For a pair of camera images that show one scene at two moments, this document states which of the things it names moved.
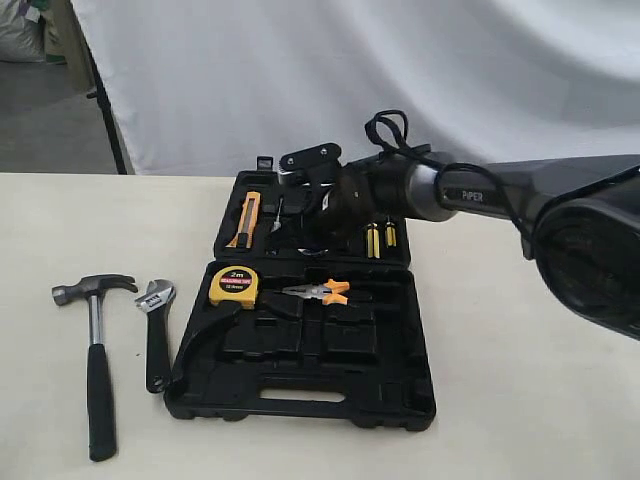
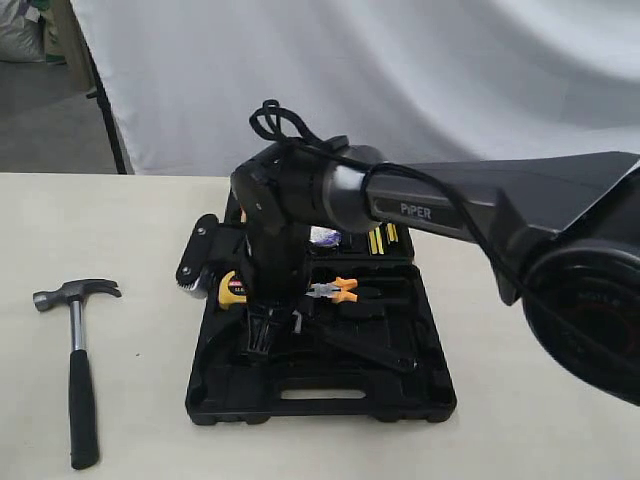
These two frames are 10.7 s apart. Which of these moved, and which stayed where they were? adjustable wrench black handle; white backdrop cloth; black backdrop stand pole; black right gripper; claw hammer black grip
Moved: claw hammer black grip; adjustable wrench black handle; black right gripper
Stayed: white backdrop cloth; black backdrop stand pole
